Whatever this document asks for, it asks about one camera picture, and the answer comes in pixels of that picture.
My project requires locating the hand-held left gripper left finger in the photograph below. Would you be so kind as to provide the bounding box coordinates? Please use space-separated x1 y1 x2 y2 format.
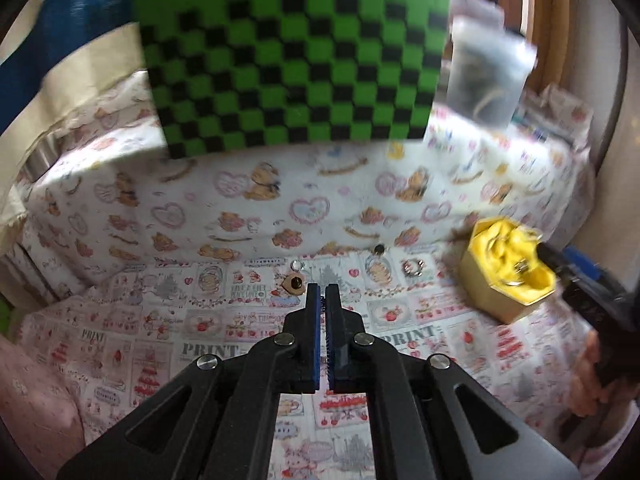
56 283 321 480

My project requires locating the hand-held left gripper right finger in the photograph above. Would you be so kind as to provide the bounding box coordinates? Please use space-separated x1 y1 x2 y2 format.
325 283 581 480

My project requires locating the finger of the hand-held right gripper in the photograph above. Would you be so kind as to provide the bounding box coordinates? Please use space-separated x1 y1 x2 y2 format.
535 241 571 271
563 246 610 285

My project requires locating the cluster of metal trinkets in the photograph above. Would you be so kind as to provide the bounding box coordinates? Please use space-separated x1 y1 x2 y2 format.
506 256 533 288

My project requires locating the yellow octagonal box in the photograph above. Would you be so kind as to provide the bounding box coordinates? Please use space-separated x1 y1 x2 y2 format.
459 217 557 323

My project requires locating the person's right forearm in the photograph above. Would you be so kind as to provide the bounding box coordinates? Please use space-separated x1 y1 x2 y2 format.
575 400 640 480

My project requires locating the person's right hand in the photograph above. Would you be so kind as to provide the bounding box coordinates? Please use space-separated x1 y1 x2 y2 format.
570 332 610 417

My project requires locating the cake printed tablecloth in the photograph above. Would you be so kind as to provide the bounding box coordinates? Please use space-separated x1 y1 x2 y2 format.
15 247 601 480

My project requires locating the bear printed cloth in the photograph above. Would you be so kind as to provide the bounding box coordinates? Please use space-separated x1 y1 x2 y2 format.
20 70 596 303

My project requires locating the clear plastic lidded jar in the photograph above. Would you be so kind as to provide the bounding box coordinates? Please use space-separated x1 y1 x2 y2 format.
445 12 538 127

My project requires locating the white foam wrap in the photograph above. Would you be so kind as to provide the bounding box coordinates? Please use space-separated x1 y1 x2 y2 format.
450 0 505 26

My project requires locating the pink cloth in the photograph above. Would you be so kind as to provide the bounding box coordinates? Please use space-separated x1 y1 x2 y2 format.
0 330 87 480

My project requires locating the green checkered tissue box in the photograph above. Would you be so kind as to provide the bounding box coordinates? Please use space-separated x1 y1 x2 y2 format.
131 0 453 160

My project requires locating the striped curtain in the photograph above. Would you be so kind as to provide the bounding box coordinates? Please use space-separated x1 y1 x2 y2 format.
0 0 151 241

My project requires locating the wooden window frame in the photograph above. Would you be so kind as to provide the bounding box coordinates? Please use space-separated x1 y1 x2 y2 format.
452 0 573 93

